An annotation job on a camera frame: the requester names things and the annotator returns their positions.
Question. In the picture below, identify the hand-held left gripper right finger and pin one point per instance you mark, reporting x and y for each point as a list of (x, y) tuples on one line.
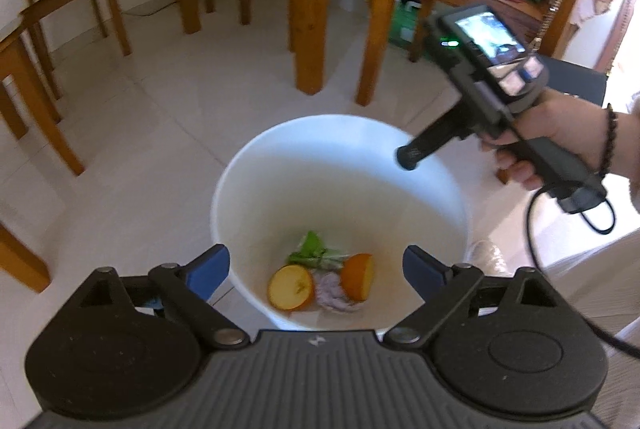
[(422, 271)]

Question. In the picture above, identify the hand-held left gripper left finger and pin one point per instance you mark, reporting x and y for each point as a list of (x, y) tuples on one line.
[(210, 269)]

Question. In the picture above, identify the orange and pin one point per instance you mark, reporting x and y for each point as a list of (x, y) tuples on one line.
[(357, 276)]

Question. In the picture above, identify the green leaf scrap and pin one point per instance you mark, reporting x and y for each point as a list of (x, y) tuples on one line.
[(312, 251)]

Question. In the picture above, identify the white plastic bin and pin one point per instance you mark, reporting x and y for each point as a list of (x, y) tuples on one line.
[(350, 169)]

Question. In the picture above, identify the person's right forearm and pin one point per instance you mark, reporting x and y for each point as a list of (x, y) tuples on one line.
[(627, 149)]

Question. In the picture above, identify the person's right hand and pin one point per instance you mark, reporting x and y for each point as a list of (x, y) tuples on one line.
[(560, 119)]

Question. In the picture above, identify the green bottle pack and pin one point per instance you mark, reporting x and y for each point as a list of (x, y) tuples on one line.
[(405, 21)]

